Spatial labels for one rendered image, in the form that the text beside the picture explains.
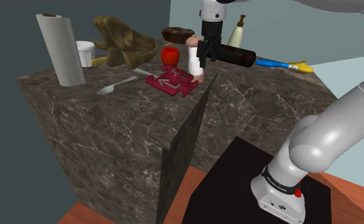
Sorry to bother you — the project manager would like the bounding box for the white figure with pink head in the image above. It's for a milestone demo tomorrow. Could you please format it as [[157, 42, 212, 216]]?
[[185, 34, 206, 83]]

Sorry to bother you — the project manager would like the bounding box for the silver utensil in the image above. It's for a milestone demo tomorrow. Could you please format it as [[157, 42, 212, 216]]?
[[131, 68, 160, 79]]

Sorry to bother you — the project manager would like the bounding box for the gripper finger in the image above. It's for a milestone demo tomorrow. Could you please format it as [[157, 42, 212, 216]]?
[[196, 39, 209, 69], [210, 42, 222, 62]]

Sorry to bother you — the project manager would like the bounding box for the dark cylinder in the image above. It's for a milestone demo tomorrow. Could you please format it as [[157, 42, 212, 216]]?
[[215, 43, 257, 69]]

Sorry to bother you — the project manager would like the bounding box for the blue and yellow tool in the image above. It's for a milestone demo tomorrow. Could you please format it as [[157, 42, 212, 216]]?
[[255, 59, 315, 74]]

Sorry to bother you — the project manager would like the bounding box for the dark robot stand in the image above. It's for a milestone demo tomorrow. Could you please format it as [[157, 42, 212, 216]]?
[[181, 136, 332, 224]]

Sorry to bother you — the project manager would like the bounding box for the silver spoon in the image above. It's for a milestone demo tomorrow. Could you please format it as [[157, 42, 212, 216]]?
[[96, 75, 138, 95]]

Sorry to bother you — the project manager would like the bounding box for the white paper towel roll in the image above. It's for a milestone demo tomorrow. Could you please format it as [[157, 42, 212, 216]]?
[[35, 13, 87, 88]]

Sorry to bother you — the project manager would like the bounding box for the white ribbed cup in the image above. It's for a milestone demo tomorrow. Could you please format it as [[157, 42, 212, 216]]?
[[76, 40, 96, 68]]

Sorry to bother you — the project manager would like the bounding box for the olive dinosaur skull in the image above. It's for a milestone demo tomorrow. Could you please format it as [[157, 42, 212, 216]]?
[[92, 15, 158, 70]]

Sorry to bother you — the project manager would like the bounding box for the red flat board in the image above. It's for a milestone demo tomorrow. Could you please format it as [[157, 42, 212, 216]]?
[[144, 64, 200, 98]]

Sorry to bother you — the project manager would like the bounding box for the chocolate donut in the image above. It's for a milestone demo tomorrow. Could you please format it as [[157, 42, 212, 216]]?
[[161, 26, 196, 45]]

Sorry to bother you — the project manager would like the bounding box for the dark thin upright panel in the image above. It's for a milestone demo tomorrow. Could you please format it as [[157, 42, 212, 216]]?
[[155, 72, 219, 224]]

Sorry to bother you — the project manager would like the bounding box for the yellow handle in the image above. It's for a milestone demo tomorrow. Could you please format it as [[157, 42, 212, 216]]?
[[90, 57, 109, 67]]

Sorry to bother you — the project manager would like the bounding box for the cream pump bottle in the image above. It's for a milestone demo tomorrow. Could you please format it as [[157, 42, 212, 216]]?
[[227, 14, 247, 49]]

